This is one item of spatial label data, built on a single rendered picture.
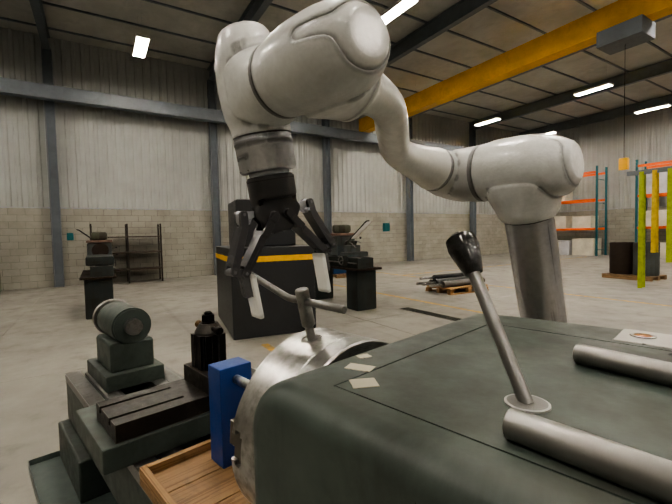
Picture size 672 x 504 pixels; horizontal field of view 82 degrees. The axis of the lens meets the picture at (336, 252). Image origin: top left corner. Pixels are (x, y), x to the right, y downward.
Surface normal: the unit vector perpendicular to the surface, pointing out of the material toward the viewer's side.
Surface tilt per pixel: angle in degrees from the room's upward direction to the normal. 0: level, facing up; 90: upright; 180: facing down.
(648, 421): 0
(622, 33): 90
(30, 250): 90
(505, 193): 115
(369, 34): 89
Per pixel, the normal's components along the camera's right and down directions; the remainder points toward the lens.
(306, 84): -0.42, 0.79
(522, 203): -0.57, 0.47
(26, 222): 0.53, 0.03
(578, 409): -0.02, -1.00
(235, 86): -0.68, 0.28
